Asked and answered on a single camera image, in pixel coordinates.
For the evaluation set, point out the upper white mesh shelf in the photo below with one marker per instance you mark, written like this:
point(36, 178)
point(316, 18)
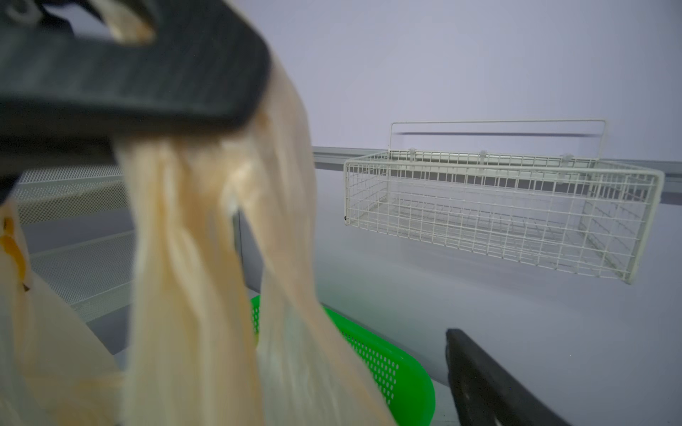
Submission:
point(68, 192)

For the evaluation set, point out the banana print plastic bag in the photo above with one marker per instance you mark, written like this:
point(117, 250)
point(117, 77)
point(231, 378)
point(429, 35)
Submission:
point(226, 327)

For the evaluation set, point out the white mesh shelf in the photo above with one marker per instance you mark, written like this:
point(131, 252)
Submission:
point(68, 192)
point(93, 277)

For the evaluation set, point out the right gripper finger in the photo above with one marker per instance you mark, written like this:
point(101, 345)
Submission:
point(484, 393)

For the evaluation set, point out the white wire wall basket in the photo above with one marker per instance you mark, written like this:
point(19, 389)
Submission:
point(536, 192)

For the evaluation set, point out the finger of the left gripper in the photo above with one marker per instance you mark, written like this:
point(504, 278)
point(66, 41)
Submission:
point(192, 67)

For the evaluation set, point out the lower white mesh shelf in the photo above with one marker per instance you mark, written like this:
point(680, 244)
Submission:
point(93, 277)

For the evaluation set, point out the green plastic basket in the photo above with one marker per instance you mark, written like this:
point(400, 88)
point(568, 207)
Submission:
point(404, 384)

